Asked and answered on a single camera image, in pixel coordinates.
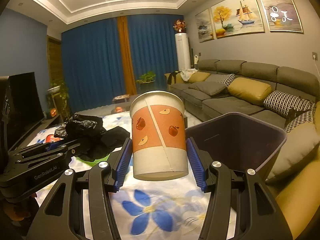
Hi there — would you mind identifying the red flower decoration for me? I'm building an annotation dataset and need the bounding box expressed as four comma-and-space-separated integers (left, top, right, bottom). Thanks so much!
173, 19, 186, 33

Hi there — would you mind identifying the right framed painting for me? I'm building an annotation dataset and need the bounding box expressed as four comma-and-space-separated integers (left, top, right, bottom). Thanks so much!
260, 0, 304, 34

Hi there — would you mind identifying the sailboat tree painting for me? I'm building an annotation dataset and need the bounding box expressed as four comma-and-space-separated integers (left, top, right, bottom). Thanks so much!
211, 0, 265, 38

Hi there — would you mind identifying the left landscape painting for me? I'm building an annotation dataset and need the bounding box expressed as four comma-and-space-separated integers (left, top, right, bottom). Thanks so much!
195, 9, 214, 43

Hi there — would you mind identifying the dark coffee table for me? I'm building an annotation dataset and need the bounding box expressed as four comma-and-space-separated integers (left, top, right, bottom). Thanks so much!
77, 94, 139, 117

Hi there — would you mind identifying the green plastic item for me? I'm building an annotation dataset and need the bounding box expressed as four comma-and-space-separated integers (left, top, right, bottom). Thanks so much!
76, 154, 110, 167

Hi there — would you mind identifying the orange apple paper cup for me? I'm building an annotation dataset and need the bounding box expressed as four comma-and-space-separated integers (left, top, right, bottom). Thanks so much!
130, 90, 188, 181

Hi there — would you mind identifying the blue floral tablecloth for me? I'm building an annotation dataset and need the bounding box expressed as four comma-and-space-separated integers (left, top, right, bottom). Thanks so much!
27, 109, 238, 240

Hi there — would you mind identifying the green potted plant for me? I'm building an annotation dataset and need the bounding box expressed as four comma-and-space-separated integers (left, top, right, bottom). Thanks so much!
136, 71, 156, 93

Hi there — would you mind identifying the grey cushion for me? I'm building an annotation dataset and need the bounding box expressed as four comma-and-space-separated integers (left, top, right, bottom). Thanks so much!
188, 81, 226, 96

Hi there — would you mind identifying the grey sectional sofa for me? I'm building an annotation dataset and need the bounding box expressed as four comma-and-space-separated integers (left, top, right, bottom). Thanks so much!
165, 59, 319, 239

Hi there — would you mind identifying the red round cup lid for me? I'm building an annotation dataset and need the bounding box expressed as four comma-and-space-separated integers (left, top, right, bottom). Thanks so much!
46, 134, 61, 143

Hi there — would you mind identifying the blue window curtain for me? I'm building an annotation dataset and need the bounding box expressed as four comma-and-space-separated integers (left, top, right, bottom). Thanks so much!
62, 14, 184, 112

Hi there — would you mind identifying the white wall socket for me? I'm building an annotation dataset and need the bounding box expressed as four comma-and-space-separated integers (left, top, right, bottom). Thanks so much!
312, 52, 318, 61

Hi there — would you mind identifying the black white patterned cushion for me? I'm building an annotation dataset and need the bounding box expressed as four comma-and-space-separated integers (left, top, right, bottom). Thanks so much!
263, 90, 314, 118

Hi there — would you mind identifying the near mustard cushion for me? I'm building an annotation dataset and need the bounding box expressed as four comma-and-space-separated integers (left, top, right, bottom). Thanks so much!
227, 77, 273, 106

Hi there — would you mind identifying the black plastic trash bag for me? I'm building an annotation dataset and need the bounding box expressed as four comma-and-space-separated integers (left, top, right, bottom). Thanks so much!
54, 114, 130, 161

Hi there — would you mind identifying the black television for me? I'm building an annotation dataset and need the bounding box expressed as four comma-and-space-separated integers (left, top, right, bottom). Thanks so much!
7, 72, 44, 150

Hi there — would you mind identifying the mustard cushion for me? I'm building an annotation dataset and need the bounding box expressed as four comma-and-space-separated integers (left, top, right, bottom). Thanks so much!
188, 72, 210, 83
227, 77, 273, 106

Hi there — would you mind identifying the orange curtain strip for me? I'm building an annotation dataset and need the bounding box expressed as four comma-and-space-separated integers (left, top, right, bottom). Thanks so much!
117, 16, 137, 95

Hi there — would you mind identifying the grey plastic trash bin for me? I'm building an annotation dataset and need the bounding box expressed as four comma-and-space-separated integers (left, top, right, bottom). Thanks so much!
185, 112, 287, 180

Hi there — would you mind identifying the tv cabinet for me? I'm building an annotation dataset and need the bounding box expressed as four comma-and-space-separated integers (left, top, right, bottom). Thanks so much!
9, 114, 62, 151

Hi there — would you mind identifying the plant on wooden stand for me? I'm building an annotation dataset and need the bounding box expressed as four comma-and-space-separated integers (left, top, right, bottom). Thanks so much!
46, 80, 71, 121

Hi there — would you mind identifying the white standing air conditioner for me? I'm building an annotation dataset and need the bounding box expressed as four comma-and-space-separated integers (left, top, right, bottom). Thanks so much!
175, 33, 191, 71

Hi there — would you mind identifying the far mustard cushion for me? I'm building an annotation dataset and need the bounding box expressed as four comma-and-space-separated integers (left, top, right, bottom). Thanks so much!
188, 72, 210, 83

